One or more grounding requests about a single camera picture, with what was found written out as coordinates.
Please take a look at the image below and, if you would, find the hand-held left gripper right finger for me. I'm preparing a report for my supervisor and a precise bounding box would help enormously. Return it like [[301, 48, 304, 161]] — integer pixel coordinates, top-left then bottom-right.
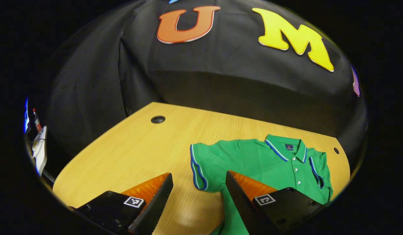
[[225, 170, 329, 235]]

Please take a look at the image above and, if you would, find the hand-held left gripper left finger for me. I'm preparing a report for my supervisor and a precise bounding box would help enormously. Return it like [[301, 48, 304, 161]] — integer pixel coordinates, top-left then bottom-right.
[[69, 172, 173, 235]]

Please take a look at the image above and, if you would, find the green T-shirt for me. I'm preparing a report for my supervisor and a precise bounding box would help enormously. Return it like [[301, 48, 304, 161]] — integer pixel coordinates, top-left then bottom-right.
[[189, 134, 333, 235]]

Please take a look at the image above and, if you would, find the black backdrop cloth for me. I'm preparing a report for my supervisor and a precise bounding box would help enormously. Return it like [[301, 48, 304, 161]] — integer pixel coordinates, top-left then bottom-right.
[[42, 0, 368, 164]]

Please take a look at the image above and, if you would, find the white side table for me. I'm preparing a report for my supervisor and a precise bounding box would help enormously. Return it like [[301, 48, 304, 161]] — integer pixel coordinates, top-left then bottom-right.
[[31, 126, 48, 177]]

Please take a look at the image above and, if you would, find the computer monitor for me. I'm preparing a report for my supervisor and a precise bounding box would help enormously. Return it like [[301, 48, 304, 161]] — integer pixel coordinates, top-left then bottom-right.
[[23, 97, 30, 133]]

